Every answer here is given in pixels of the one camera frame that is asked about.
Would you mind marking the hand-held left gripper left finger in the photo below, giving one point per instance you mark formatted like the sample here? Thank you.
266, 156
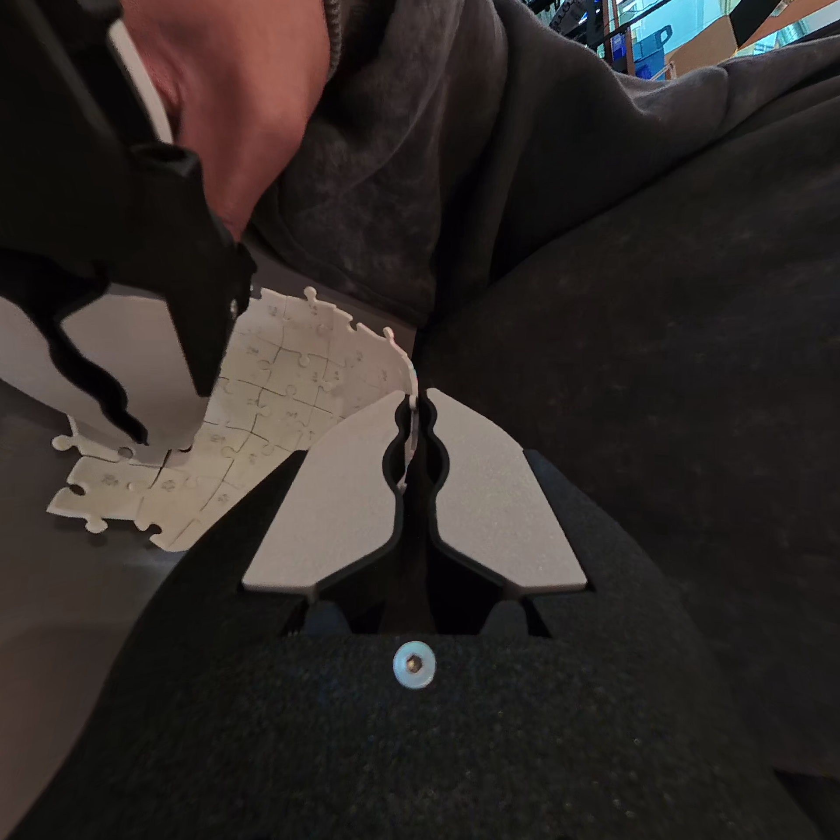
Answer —
328, 512

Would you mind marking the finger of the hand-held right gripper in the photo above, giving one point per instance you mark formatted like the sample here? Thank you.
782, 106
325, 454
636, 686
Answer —
26, 348
144, 367

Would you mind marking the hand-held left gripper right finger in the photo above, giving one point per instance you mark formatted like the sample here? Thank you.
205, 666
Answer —
505, 512

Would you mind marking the partly built puzzle ball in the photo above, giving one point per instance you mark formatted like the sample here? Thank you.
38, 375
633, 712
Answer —
275, 394

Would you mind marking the person's right hand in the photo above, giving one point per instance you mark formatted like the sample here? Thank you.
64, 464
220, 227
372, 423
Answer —
249, 85

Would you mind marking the blue storage crate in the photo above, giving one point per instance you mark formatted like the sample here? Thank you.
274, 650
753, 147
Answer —
649, 56

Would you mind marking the brown cardboard box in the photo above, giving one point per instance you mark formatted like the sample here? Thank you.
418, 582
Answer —
702, 43

